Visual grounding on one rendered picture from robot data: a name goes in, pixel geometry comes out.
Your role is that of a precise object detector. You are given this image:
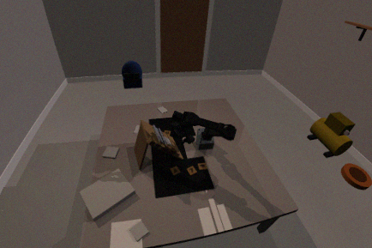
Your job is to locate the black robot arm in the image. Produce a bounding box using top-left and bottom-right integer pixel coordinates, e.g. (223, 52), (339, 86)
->
(171, 111), (237, 141)

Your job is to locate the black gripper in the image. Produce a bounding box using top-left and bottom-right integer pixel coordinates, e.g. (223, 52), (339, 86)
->
(170, 122), (195, 146)

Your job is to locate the white paper ticket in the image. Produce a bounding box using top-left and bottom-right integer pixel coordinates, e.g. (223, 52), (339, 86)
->
(165, 137), (172, 146)

